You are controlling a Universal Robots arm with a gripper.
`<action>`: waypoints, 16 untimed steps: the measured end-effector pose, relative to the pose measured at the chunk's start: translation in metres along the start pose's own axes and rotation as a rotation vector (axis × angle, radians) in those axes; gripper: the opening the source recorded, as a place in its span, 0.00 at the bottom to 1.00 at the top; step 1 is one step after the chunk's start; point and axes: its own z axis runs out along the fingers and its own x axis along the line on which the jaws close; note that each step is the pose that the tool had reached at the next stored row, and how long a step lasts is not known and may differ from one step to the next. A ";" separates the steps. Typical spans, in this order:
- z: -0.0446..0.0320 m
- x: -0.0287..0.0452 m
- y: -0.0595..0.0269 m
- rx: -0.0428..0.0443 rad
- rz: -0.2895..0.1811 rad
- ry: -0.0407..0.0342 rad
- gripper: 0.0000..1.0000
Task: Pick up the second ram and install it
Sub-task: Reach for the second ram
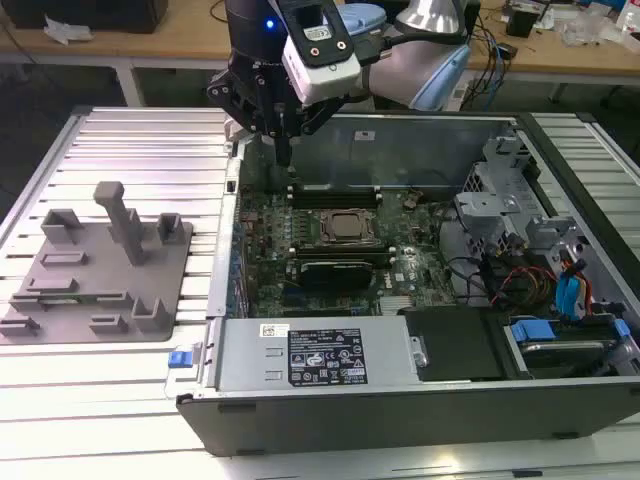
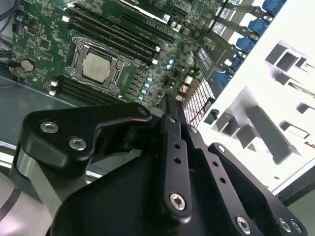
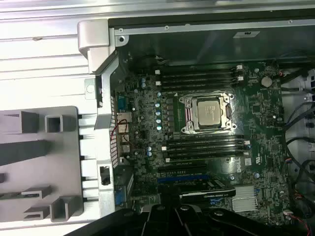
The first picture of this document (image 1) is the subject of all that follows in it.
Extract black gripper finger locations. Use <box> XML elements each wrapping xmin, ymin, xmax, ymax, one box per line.
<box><xmin>207</xmin><ymin>69</ymin><xmax>285</xmax><ymax>167</ymax></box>
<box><xmin>283</xmin><ymin>94</ymin><xmax>347</xmax><ymax>168</ymax></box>

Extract green RAM stick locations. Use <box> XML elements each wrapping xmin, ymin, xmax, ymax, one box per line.
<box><xmin>37</xmin><ymin>295</ymin><xmax>129</xmax><ymax>305</ymax></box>

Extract black RAM slot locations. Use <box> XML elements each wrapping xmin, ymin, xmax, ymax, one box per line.
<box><xmin>291</xmin><ymin>194</ymin><xmax>382</xmax><ymax>210</ymax></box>
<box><xmin>291</xmin><ymin>183</ymin><xmax>379</xmax><ymax>196</ymax></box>
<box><xmin>289</xmin><ymin>242</ymin><xmax>390</xmax><ymax>252</ymax></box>

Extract wooden desk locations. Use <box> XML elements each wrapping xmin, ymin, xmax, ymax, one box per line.
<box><xmin>0</xmin><ymin>0</ymin><xmax>640</xmax><ymax>109</ymax></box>

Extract metal socket cover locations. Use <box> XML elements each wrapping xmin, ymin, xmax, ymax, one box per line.
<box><xmin>318</xmin><ymin>207</ymin><xmax>385</xmax><ymax>246</ymax></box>

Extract silver CPU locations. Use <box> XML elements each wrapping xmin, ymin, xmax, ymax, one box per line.
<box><xmin>331</xmin><ymin>213</ymin><xmax>367</xmax><ymax>237</ymax></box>

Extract white power strip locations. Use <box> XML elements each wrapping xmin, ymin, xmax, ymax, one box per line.
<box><xmin>448</xmin><ymin>80</ymin><xmax>471</xmax><ymax>110</ymax></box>

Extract large black box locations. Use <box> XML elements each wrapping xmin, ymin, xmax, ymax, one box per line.
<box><xmin>4</xmin><ymin>0</ymin><xmax>169</xmax><ymax>35</ymax></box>

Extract black graphics card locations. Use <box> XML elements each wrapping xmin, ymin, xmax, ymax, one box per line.
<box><xmin>298</xmin><ymin>259</ymin><xmax>375</xmax><ymax>292</ymax></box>

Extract green motherboard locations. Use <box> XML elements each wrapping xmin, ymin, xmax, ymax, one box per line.
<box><xmin>234</xmin><ymin>187</ymin><xmax>459</xmax><ymax>319</ymax></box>

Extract crumpled white paper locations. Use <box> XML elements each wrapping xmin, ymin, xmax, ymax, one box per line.
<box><xmin>42</xmin><ymin>13</ymin><xmax>95</xmax><ymax>47</ymax></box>

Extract metal drive cage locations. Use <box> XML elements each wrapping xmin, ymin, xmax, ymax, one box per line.
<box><xmin>452</xmin><ymin>134</ymin><xmax>544</xmax><ymax>251</ymax></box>

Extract tall black box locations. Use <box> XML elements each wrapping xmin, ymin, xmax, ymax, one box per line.
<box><xmin>462</xmin><ymin>0</ymin><xmax>482</xmax><ymax>39</ymax></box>

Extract silver chipset heatsink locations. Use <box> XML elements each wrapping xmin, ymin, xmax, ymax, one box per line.
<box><xmin>378</xmin><ymin>294</ymin><xmax>417</xmax><ymax>317</ymax></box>

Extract small black device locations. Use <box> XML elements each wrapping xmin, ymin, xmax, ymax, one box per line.
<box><xmin>504</xmin><ymin>2</ymin><xmax>541</xmax><ymax>39</ymax></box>

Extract grey power supply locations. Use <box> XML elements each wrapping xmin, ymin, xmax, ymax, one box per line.
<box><xmin>213</xmin><ymin>317</ymin><xmax>422</xmax><ymax>394</ymax></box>

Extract grey parts rack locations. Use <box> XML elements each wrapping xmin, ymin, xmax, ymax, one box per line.
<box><xmin>0</xmin><ymin>180</ymin><xmax>196</xmax><ymax>346</ymax></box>

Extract black plastic shroud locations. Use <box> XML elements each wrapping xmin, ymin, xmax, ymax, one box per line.
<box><xmin>397</xmin><ymin>307</ymin><xmax>507</xmax><ymax>384</ymax></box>

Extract clear plastic bags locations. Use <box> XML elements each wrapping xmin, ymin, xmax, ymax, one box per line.
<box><xmin>557</xmin><ymin>7</ymin><xmax>624</xmax><ymax>49</ymax></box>

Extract hard disk in blue carrier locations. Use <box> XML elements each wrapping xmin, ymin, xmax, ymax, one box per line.
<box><xmin>504</xmin><ymin>317</ymin><xmax>630</xmax><ymax>380</ymax></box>

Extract open black PC case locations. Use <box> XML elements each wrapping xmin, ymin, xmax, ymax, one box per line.
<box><xmin>164</xmin><ymin>107</ymin><xmax>640</xmax><ymax>459</ymax></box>

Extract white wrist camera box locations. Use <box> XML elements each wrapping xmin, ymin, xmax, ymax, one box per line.
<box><xmin>281</xmin><ymin>0</ymin><xmax>362</xmax><ymax>106</ymax></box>

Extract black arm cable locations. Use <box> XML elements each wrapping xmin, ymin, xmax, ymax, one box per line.
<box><xmin>353</xmin><ymin>27</ymin><xmax>469</xmax><ymax>67</ymax></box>

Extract coloured wire bundle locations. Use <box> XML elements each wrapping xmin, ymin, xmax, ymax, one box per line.
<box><xmin>489</xmin><ymin>267</ymin><xmax>559</xmax><ymax>307</ymax></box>

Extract blue flat wire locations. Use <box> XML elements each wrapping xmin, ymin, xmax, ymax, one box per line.
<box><xmin>554</xmin><ymin>259</ymin><xmax>587</xmax><ymax>322</ymax></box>

